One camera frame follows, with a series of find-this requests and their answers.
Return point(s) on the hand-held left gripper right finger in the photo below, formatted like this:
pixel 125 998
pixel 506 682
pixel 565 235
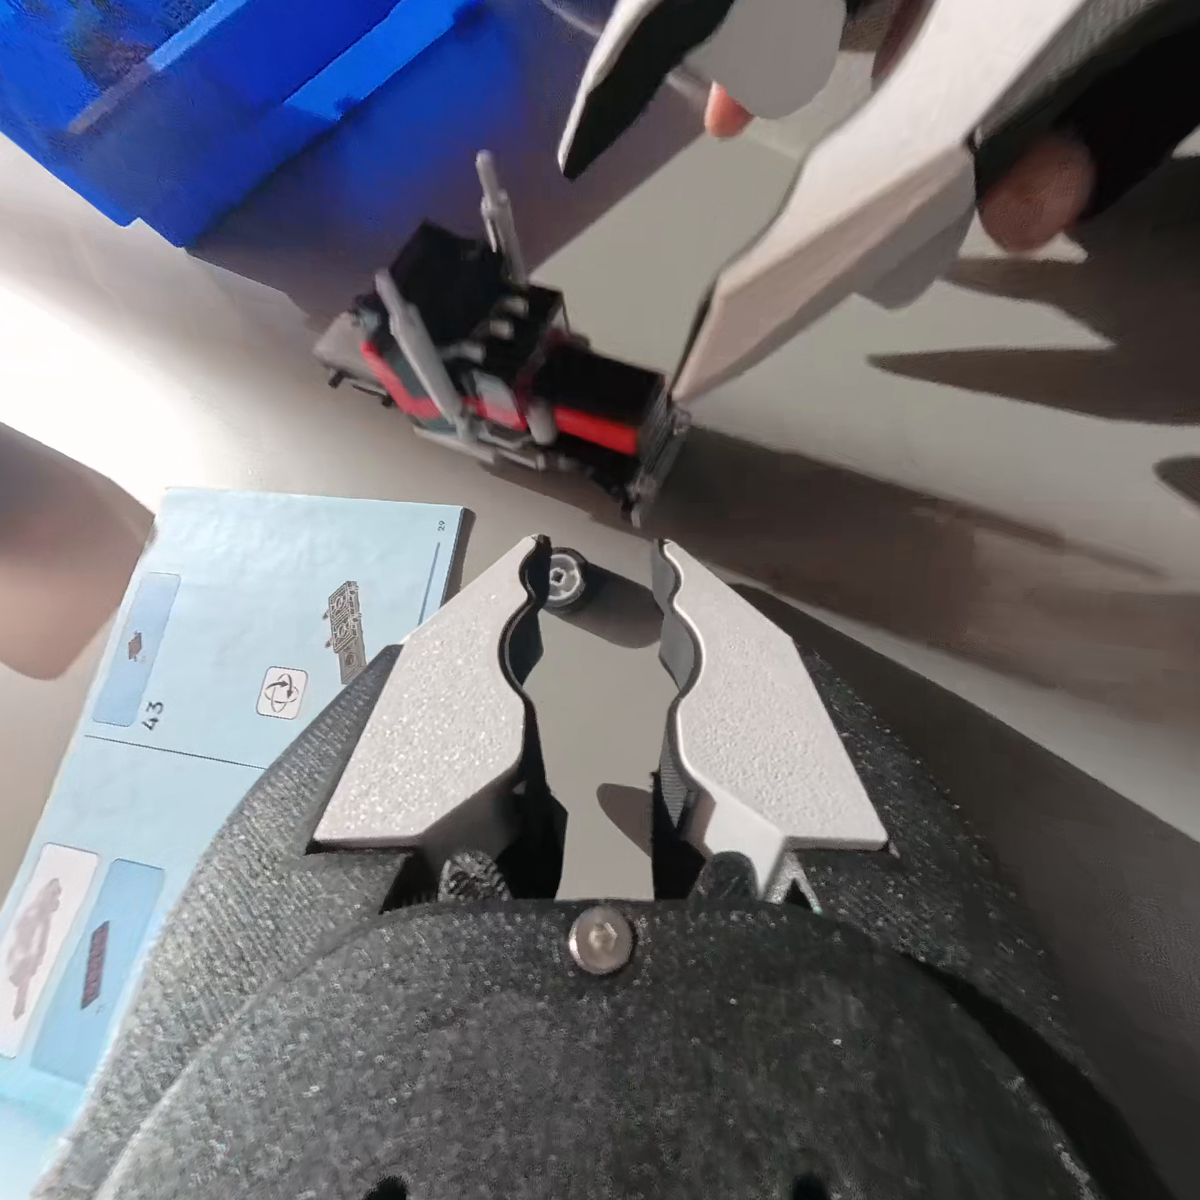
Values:
pixel 759 741

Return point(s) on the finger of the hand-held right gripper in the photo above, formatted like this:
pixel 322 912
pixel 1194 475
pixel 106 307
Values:
pixel 648 57
pixel 844 207

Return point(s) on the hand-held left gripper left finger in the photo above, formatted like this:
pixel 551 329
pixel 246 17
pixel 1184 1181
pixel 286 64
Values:
pixel 432 732

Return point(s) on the small black toy wheel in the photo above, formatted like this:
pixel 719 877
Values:
pixel 569 582

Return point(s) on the toy brick truck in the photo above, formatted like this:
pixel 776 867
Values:
pixel 498 375

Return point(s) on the blue plastic bin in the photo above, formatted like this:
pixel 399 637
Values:
pixel 235 85

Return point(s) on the grey desk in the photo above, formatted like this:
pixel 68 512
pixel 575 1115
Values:
pixel 188 375

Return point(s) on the person's right hand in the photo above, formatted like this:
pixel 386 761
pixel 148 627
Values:
pixel 1032 188

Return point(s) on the light blue instruction booklet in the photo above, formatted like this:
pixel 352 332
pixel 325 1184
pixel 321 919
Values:
pixel 235 609

